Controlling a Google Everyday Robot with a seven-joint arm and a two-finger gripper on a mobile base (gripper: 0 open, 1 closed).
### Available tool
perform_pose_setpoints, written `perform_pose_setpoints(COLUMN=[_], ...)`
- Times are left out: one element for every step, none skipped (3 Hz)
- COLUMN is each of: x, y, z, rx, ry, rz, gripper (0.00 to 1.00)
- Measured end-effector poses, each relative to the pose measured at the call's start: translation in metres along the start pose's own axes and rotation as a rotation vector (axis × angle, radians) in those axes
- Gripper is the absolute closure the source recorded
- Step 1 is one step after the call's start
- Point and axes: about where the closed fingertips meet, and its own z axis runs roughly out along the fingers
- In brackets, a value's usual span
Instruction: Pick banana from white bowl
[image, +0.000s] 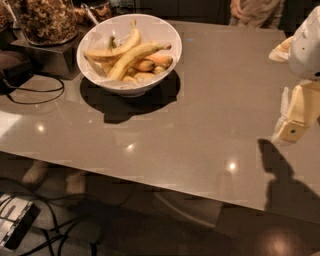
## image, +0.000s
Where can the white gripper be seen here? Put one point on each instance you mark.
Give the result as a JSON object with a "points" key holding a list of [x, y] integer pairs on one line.
{"points": [[306, 50]]}

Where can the long yellow rear banana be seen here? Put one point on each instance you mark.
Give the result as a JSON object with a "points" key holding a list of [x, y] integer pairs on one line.
{"points": [[103, 55]]}

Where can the white ceramic bowl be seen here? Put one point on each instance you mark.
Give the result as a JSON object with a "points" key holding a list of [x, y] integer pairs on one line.
{"points": [[114, 32]]}

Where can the person in beige clothes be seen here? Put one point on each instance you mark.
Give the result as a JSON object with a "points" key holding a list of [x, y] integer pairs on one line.
{"points": [[256, 13]]}

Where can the glass jar of nuts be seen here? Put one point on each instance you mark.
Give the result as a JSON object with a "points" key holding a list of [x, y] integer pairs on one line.
{"points": [[46, 22]]}

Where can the small orange right banana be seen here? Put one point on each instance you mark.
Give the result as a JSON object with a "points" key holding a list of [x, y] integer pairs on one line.
{"points": [[165, 60]]}

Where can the dark metal stand block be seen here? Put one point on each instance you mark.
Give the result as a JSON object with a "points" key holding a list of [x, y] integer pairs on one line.
{"points": [[59, 61]]}

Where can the small glass jar with spoon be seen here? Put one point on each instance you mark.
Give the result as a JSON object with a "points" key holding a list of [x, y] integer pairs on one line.
{"points": [[97, 10]]}

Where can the long yellow front banana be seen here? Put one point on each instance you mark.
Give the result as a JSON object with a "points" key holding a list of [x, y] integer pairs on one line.
{"points": [[134, 55]]}

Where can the dark round object left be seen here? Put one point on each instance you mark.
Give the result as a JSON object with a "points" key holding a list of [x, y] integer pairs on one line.
{"points": [[15, 67]]}

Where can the small orange banana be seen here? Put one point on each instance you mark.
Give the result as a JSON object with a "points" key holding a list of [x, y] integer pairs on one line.
{"points": [[165, 60], [145, 65]]}

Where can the long yellow banana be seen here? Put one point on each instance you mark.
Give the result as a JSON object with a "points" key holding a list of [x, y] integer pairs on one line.
{"points": [[134, 55], [103, 55]]}

